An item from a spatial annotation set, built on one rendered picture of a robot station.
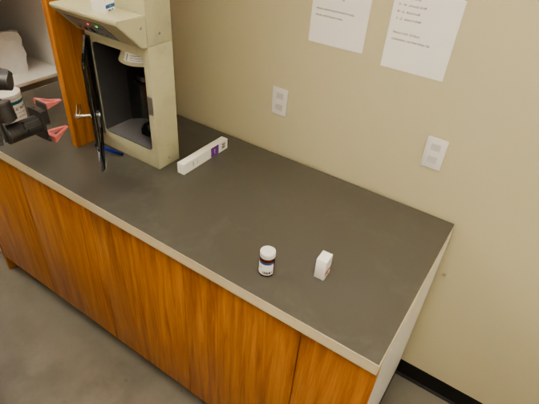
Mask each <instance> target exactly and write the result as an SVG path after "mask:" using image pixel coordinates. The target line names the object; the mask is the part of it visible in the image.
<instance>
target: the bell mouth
mask: <svg viewBox="0 0 539 404"><path fill-rule="evenodd" d="M118 60H119V61H120V62H121V63H122V64H125V65H128V66H131V67H144V62H143V60H142V58H141V57H140V56H137V55H133V54H130V53H128V52H125V51H122V50H121V51H120V55H119V58H118Z"/></svg>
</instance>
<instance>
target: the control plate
mask: <svg viewBox="0 0 539 404"><path fill-rule="evenodd" d="M64 15H65V16H67V17H68V18H69V19H70V20H71V21H72V22H73V23H75V24H76V25H77V26H79V25H80V26H79V27H80V28H81V29H83V30H87V29H85V28H84V27H86V28H88V27H90V28H92V29H93V30H94V31H95V32H93V31H92V30H91V29H89V28H88V30H87V31H90V32H93V33H96V34H100V35H102V36H105V37H108V38H112V39H115V40H117V41H119V40H118V39H117V38H116V37H114V36H113V35H112V34H111V33H110V32H109V31H107V30H106V29H105V28H104V27H103V26H101V25H98V24H95V23H93V22H89V21H86V20H82V19H80V18H76V17H73V16H70V15H67V14H64ZM87 23H88V24H89V25H87ZM95 26H97V27H98V28H97V27H95ZM97 31H98V33H97ZM101 32H103V34H102V33H101ZM106 34H108V36H107V35H106Z"/></svg>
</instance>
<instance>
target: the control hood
mask: <svg viewBox="0 0 539 404"><path fill-rule="evenodd" d="M49 5H50V6H51V7H52V8H53V9H55V10H56V11H57V12H59V13H60V14H61V15H62V16H63V17H64V18H66V19H67V20H68V21H69V22H71V23H72V24H73V25H74V26H76V27H77V28H79V29H81V28H80V27H79V26H77V25H76V24H75V23H73V22H72V21H71V20H70V19H69V18H68V17H67V16H65V15H64V14H67V15H70V16H73V17H76V18H80V19H82V20H86V21H89V22H93V23H95V24H98V25H101V26H103V27H104V28H105V29H106V30H107V31H109V32H110V33H111V34H112V35H113V36H114V37H116V38H117V39H118V40H119V41H118V42H122V43H125V44H128V45H130V46H134V47H137V48H140V49H145V48H147V47H148V44H147V35H146V27H145V18H144V16H143V15H141V14H136V13H132V12H130V11H126V10H121V9H119V8H115V10H114V11H112V12H110V13H107V14H103V13H97V12H92V8H91V0H58V1H53V2H49Z"/></svg>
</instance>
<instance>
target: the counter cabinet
mask: <svg viewBox="0 0 539 404"><path fill-rule="evenodd" d="M451 235H452V234H451ZM450 237H451V236H450ZM450 237H449V239H450ZM449 239H448V242H449ZM448 242H447V244H446V245H445V247H444V249H443V251H442V253H441V254H440V257H439V259H438V260H437V262H436V264H435V266H434V268H433V270H432V272H431V273H430V275H429V277H428V279H427V281H426V283H425V285H424V287H423V288H422V290H421V292H420V294H419V296H418V298H417V299H416V301H415V304H414V305H413V307H412V309H411V312H410V313H409V314H408V316H407V319H406V321H405V322H404V324H403V326H402V328H401V330H400V331H399V334H398V336H397V338H396V339H395V341H394V343H393V345H392V347H391V349H390V351H389V352H388V354H387V356H386V358H385V360H384V362H383V364H382V365H381V367H380V369H379V372H378V373H377V375H376V376H375V375H374V374H372V373H370V372H369V371H367V370H365V369H364V368H362V367H360V366H358V365H356V364H354V363H353V362H351V361H349V360H348V359H346V358H344V357H343V356H341V355H339V354H338V353H335V352H334V351H333V350H331V349H328V348H327V347H325V346H324V345H322V344H320V343H318V342H317V341H315V340H313V339H312V338H310V337H308V336H306V335H305V334H303V333H301V332H299V331H297V330H296V329H294V328H292V327H291V326H289V325H287V324H286V323H284V322H282V321H280V320H278V319H277V318H276V317H273V316H272V315H270V314H268V313H267V312H265V311H263V310H261V309H259V308H258V307H257V306H255V305H252V304H251V303H249V302H248V301H246V300H244V299H242V298H241V297H239V296H237V295H236V294H234V293H231V292H230V291H228V290H227V289H225V288H223V287H221V286H220V285H218V284H216V283H215V282H213V281H211V280H210V279H208V278H206V277H204V276H202V275H200V274H199V273H197V272H195V271H194V270H192V269H190V268H189V267H187V266H185V265H183V264H181V263H180V262H179V261H176V260H175V259H173V258H171V257H170V256H168V255H166V254H164V253H163V252H161V251H159V250H158V249H156V248H154V247H152V246H151V245H149V244H147V243H145V242H143V241H142V240H140V239H139V238H137V237H135V236H133V235H132V234H130V233H128V232H126V231H124V230H123V229H122V228H119V227H118V226H116V225H114V224H113V223H111V222H109V221H108V220H105V219H104V218H103V217H101V216H98V215H97V214H95V213H94V212H92V211H90V210H88V209H87V208H85V207H83V206H82V205H80V204H78V203H76V202H74V201H73V200H71V199H69V198H67V197H66V196H64V195H63V194H61V193H59V192H57V191H55V190H54V189H52V188H50V187H48V186H47V185H45V184H43V183H42V182H40V181H38V180H36V179H35V178H33V177H32V176H29V175H27V174H26V173H25V172H22V171H21V170H19V169H17V168H16V167H14V166H12V165H11V164H8V163H7V162H6V161H4V160H2V159H0V248H1V250H2V254H3V256H4V258H5V261H6V264H7V266H8V268H9V269H12V268H13V267H15V266H17V265H18V266H19V267H20V268H22V269H23V270H25V271H26V272H27V273H29V274H30V275H31V276H32V277H34V278H35V279H37V280H38V281H40V282H41V283H43V284H44V285H45V286H46V287H48V288H49V289H51V290H52V291H53V292H55V293H57V294H58V295H59V296H60V297H61V298H63V299H64V300H65V301H67V302H69V303H70V304H71V305H73V306H74V307H76V308H77V309H78V310H79V311H81V312H82V313H84V314H85V315H87V316H88V317H89V318H90V319H92V320H93V321H95V322H96V323H97V324H99V325H100V326H102V327H103V328H104V329H106V330H107V331H108V332H109V333H111V334H112V335H114V336H115V337H117V338H118V339H120V340H121V341H122V342H123V343H125V344H126V345H128V346H129V347H130V348H132V349H133V350H135V351H136V352H137V353H138V354H140V355H141V356H142V357H144V358H146V359H147V360H148V361H150V362H151V363H152V364H153V365H155V366H156V367H158V368H159V369H160V370H162V371H164V372H165V373H166V374H167V375H168V376H170V377H171V378H173V379H174V380H176V381H177V382H179V383H180V384H181V385H182V386H184V387H185V388H186V389H188V390H189V391H191V392H192V393H194V394H195V395H196V396H197V397H198V398H200V399H202V400H203V401H204V402H206V403H207V404H380V403H381V401H382V399H383V396H384V395H385V393H386V391H387V388H388V386H389V385H390V383H391V380H392V378H393V377H394V374H395V372H396V369H397V367H398V364H399V361H400V359H401V357H402V355H403V352H404V350H405V347H406V345H407V342H408V339H409V337H410V335H411V332H412V330H413V328H414V325H415V322H416V320H417V317H418V316H419V312H420V310H421V308H422V306H423V303H424V300H425V298H426V296H427V294H428V290H429V289H430V286H431V284H432V281H433V278H434V276H435V275H436V271H437V269H438V267H439V264H440V261H441V259H442V257H443V254H444V251H445V249H446V247H447V245H448Z"/></svg>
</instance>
